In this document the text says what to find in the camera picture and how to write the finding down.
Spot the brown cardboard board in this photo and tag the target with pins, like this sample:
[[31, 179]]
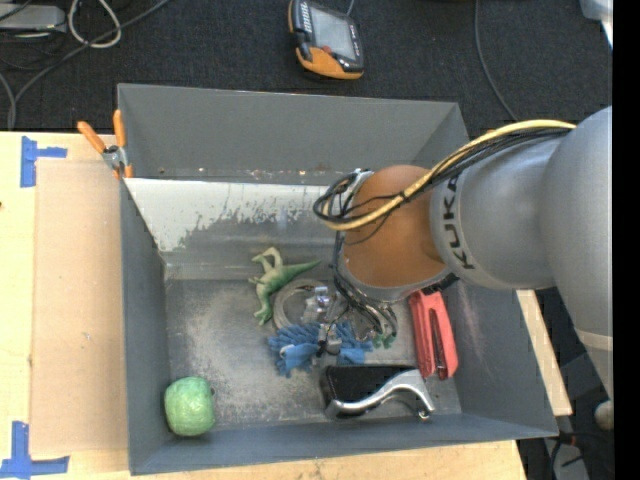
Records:
[[75, 293]]

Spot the green ball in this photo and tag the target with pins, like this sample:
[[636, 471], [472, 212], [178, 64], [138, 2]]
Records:
[[190, 407]]

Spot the silver metal lever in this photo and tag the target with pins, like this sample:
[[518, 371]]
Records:
[[400, 388]]

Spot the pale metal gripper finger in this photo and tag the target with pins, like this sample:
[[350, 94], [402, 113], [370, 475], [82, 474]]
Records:
[[334, 345], [323, 333]]

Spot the green toy dinosaur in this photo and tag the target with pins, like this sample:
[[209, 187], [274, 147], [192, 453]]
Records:
[[272, 280]]

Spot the grey metal bin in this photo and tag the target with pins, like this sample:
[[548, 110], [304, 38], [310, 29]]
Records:
[[225, 133]]

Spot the blue fuzzy cloth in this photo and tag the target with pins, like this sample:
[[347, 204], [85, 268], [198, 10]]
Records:
[[297, 353]]

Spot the black flat box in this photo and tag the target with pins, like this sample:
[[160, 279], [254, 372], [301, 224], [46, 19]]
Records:
[[360, 380]]

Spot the red stapler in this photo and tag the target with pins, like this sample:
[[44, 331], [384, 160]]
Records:
[[429, 333]]

